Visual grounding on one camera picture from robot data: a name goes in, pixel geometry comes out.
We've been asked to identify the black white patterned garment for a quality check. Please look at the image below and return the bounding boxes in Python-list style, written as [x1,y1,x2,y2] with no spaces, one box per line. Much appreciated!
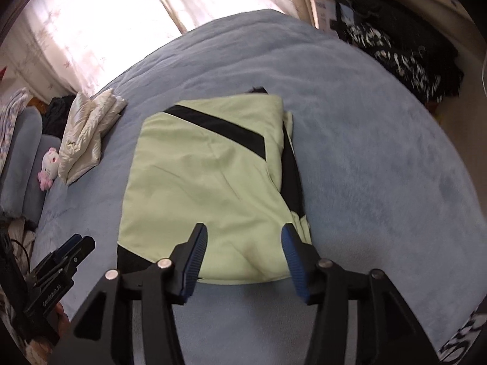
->
[339,23,464,105]

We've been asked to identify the folded cream puffer jacket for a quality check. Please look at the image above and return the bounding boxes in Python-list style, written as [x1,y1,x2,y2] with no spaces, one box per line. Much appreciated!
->
[59,88,127,186]

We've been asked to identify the black camera cable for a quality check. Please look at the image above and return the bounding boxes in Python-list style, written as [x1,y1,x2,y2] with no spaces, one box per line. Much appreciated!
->
[0,231,36,275]

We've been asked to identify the lower blue grey pillow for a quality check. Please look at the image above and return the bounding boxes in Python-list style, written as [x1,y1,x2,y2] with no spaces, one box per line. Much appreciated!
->
[22,134,63,225]

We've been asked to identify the wooden wall shelf unit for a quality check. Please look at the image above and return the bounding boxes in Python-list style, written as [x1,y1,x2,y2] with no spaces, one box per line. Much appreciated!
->
[311,0,487,123]

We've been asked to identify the blue fleece bed blanket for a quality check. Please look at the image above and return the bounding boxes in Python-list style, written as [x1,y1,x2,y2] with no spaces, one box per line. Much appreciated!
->
[31,10,486,348]

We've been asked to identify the person's left hand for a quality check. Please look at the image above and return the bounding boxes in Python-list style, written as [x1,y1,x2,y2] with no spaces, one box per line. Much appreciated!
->
[38,302,70,352]

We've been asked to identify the green and black hooded jacket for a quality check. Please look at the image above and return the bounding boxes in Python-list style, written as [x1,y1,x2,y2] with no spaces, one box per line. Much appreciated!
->
[117,88,311,285]

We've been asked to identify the floral purple folded quilt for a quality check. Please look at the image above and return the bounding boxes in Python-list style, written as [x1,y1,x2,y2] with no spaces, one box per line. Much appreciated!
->
[0,87,31,170]

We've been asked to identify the black clothing heap by window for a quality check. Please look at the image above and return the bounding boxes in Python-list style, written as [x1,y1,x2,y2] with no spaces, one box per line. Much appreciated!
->
[42,95,76,139]

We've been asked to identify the beige crumpled cloth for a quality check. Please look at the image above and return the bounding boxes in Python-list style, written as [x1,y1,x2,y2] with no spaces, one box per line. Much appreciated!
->
[7,218,36,259]

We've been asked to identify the white cardboard box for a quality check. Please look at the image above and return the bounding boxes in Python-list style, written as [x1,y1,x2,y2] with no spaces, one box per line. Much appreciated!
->
[314,0,355,33]

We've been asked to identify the pink white cat plush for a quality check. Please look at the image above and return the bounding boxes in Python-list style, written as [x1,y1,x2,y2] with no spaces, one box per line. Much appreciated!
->
[37,148,59,191]

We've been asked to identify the white floral curtains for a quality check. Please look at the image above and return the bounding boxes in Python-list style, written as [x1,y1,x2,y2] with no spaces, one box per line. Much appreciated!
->
[1,0,314,101]

